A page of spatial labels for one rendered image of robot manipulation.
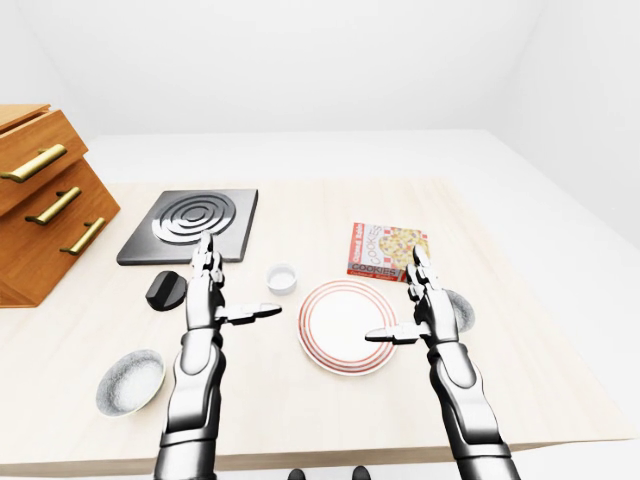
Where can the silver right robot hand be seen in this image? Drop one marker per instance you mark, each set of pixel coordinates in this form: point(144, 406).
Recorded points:
point(434, 310)

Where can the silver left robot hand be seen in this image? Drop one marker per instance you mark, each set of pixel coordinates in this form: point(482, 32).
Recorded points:
point(202, 295)

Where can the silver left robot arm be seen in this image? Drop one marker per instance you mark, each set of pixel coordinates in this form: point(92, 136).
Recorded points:
point(192, 400)

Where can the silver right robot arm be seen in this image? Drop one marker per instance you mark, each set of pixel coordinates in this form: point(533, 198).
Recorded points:
point(467, 405)

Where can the grey speckled bowl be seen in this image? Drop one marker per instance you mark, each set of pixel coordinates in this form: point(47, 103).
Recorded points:
point(464, 310)
point(130, 382)

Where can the flat dark stove plate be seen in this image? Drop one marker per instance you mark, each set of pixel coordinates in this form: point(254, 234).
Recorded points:
point(192, 225)

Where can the white plate with red rings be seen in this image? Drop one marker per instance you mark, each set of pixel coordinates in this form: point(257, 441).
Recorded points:
point(345, 327)

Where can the round black knob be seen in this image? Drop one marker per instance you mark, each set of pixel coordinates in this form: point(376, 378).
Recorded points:
point(165, 290)

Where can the red cookies box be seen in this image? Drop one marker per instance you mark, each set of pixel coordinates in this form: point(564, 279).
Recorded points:
point(385, 250)

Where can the small white ramekin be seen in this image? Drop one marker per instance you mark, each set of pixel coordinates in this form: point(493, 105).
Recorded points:
point(281, 278)

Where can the wooden drawer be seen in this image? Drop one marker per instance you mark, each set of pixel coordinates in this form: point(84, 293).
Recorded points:
point(70, 240)
point(55, 205)
point(35, 155)

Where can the wooden cabinet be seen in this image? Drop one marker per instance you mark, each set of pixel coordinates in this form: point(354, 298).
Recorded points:
point(30, 270)

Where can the small dark shape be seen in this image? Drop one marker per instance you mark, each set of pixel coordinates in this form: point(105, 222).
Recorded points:
point(360, 473)
point(297, 474)

